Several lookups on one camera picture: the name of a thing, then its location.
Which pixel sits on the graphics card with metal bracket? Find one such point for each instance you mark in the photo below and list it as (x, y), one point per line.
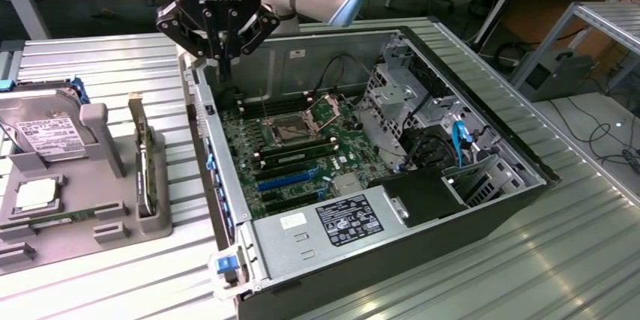
(142, 147)

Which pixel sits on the open black PC case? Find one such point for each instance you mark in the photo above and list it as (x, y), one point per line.
(320, 46)

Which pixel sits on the thin metal locking lever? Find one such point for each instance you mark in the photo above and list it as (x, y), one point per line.
(264, 110)

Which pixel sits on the metal socket cover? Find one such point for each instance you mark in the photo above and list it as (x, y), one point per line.
(324, 110)

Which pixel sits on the blue disk caddy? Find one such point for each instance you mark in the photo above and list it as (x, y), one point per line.
(78, 89)

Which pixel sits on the CPU socket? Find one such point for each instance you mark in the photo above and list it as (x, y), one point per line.
(289, 130)

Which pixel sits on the metal disk bay cage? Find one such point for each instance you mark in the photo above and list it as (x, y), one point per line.
(394, 102)

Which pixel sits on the installed black RAM stick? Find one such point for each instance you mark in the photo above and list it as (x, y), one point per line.
(300, 153)

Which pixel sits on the silver hard disk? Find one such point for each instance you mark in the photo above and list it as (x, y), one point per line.
(49, 132)

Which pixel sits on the green Dell motherboard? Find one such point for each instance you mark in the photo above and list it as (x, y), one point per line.
(349, 155)

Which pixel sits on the silver finned chipset heatsink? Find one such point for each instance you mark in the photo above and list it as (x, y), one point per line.
(349, 182)

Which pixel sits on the black expansion slot blue latch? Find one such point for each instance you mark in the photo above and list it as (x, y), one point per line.
(294, 200)

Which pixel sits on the grey plastic parts rack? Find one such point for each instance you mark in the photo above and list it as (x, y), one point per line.
(80, 192)

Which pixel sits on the black tripod pole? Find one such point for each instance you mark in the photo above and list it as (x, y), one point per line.
(504, 1)

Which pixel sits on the silver CPU chip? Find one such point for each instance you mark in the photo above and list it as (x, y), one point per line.
(34, 194)

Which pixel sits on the silver power supply unit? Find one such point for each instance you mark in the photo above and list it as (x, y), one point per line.
(300, 230)

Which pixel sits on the black plastic shroud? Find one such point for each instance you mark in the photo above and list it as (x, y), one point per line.
(420, 200)

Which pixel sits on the loose green RAM stick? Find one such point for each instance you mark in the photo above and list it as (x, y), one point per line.
(60, 219)

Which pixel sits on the grey box device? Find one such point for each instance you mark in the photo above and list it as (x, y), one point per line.
(554, 72)

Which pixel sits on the perforated metal disk bay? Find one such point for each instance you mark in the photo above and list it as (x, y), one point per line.
(484, 181)

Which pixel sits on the blue case latch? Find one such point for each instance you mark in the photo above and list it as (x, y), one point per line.
(224, 264)

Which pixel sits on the aluminium frame piece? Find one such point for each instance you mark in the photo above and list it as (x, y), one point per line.
(9, 61)

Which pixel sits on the aluminium frame shelf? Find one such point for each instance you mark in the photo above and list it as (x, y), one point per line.
(600, 20)

